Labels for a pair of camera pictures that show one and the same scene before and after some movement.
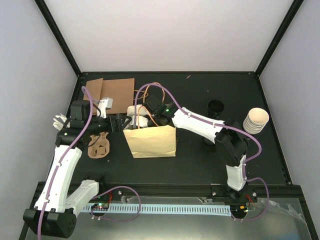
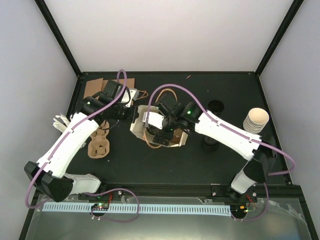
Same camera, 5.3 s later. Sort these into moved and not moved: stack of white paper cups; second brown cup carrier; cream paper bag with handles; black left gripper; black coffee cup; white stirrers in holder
Moved: cream paper bag with handles; black left gripper
Not moved: white stirrers in holder; second brown cup carrier; black coffee cup; stack of white paper cups
